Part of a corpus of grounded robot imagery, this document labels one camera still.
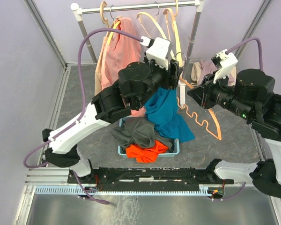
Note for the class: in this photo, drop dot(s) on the orange t shirt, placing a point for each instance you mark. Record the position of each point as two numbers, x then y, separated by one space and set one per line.
146 155

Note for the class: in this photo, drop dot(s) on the pink t shirt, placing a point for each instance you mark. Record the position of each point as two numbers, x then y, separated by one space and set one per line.
121 51

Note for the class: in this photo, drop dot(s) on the metal clothes rack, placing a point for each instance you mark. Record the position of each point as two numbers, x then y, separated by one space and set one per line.
79 12

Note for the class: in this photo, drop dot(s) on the dark grey t shirt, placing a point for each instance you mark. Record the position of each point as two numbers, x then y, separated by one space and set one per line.
140 131

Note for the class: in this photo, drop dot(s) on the yellow hanger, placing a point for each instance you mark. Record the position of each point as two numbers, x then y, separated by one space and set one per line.
115 24

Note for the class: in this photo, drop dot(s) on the white hanger of grey shirt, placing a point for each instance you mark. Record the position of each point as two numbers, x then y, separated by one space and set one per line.
154 22

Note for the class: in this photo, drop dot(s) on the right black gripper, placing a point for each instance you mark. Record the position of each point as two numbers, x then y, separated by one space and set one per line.
203 95

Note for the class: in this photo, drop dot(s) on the beige plastic hanger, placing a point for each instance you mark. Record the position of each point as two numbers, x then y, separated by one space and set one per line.
168 11

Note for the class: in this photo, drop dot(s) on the mauve clothes pile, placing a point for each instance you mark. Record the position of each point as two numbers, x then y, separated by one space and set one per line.
207 67

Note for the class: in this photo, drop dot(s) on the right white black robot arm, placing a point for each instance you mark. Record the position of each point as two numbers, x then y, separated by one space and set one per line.
252 98

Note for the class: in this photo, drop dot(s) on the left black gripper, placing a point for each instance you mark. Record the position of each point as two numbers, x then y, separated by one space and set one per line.
171 81

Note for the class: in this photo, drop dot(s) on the light blue plastic basket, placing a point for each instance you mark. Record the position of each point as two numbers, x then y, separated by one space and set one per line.
169 154

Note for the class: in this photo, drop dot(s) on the beige t shirt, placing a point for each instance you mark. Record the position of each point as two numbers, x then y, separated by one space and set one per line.
98 68

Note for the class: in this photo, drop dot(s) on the cream garment on floor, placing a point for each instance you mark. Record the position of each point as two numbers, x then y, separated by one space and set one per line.
196 72

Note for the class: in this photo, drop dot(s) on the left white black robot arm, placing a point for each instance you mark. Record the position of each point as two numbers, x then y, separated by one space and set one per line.
136 84

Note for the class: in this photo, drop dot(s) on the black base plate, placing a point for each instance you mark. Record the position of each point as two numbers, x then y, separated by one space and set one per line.
154 179

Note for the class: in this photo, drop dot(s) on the blue t shirt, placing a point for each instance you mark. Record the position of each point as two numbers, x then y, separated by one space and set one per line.
161 109

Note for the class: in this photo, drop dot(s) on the beige hanger of beige shirt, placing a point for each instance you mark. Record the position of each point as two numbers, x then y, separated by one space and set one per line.
104 20

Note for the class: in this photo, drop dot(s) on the light blue cable duct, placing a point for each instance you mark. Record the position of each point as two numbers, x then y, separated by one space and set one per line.
76 190

